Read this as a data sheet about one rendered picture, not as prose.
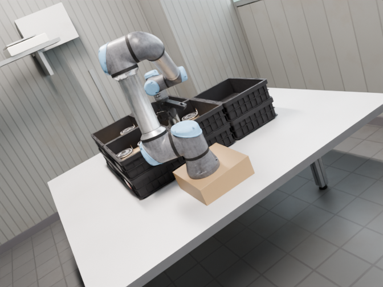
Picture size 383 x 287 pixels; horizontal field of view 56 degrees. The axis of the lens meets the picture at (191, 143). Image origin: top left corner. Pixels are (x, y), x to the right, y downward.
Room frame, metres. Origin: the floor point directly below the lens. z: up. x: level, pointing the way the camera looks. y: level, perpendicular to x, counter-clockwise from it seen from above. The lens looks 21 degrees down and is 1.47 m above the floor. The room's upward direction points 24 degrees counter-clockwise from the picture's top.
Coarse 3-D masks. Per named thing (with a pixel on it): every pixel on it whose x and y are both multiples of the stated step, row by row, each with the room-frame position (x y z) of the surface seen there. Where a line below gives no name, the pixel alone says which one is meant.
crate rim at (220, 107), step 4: (188, 100) 2.11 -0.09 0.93; (192, 100) 2.08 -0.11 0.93; (196, 100) 2.03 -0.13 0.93; (200, 100) 2.00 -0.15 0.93; (212, 104) 1.84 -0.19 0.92; (216, 104) 1.80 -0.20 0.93; (220, 104) 1.77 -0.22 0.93; (216, 108) 1.74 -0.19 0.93; (220, 108) 1.75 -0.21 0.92; (208, 112) 1.73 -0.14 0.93; (212, 112) 1.73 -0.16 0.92; (216, 112) 1.74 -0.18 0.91; (200, 116) 1.72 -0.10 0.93; (204, 116) 1.72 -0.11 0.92; (208, 116) 1.72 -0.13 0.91; (196, 120) 1.70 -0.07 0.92; (200, 120) 1.71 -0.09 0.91; (160, 124) 1.88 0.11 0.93; (168, 128) 1.75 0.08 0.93
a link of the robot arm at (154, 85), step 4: (156, 76) 1.81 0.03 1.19; (160, 76) 1.78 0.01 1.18; (148, 80) 1.79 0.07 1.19; (152, 80) 1.77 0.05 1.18; (156, 80) 1.78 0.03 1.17; (160, 80) 1.77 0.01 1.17; (148, 84) 1.76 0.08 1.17; (152, 84) 1.75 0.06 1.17; (156, 84) 1.75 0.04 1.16; (160, 84) 1.77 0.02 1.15; (164, 84) 1.76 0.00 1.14; (144, 88) 1.77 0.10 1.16; (148, 88) 1.76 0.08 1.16; (152, 88) 1.76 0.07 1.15; (156, 88) 1.75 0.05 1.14; (160, 88) 1.77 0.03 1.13; (164, 88) 1.78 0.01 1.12; (148, 92) 1.76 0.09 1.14; (152, 92) 1.76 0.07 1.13; (156, 92) 1.76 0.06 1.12
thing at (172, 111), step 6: (168, 96) 1.91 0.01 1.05; (156, 102) 1.91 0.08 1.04; (162, 102) 1.92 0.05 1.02; (162, 108) 1.91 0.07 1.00; (168, 108) 1.89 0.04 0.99; (174, 108) 1.93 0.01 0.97; (162, 114) 1.89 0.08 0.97; (168, 114) 1.87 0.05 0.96; (174, 114) 1.90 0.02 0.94; (162, 120) 1.90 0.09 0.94
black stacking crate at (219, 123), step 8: (192, 104) 2.10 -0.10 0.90; (200, 104) 1.99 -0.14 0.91; (208, 104) 1.89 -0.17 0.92; (184, 112) 2.10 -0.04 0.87; (192, 112) 2.11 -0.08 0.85; (200, 112) 2.04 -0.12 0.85; (208, 120) 1.73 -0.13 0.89; (216, 120) 1.74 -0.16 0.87; (224, 120) 1.76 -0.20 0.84; (208, 128) 1.73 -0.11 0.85; (216, 128) 1.74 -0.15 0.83
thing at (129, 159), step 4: (136, 128) 2.00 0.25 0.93; (128, 132) 1.99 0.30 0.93; (116, 140) 1.96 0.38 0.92; (108, 144) 1.94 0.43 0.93; (104, 148) 1.90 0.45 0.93; (108, 152) 1.81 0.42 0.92; (112, 152) 1.76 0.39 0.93; (136, 152) 1.61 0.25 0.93; (140, 152) 1.60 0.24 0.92; (112, 156) 1.73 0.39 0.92; (116, 156) 1.67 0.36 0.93; (132, 156) 1.59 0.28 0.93; (136, 156) 1.59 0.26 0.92; (140, 156) 1.60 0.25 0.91; (116, 160) 1.65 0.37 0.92; (120, 160) 1.59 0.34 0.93; (124, 160) 1.57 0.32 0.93; (128, 160) 1.58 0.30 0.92; (132, 160) 1.58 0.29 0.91; (120, 164) 1.59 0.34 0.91; (124, 164) 1.57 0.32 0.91
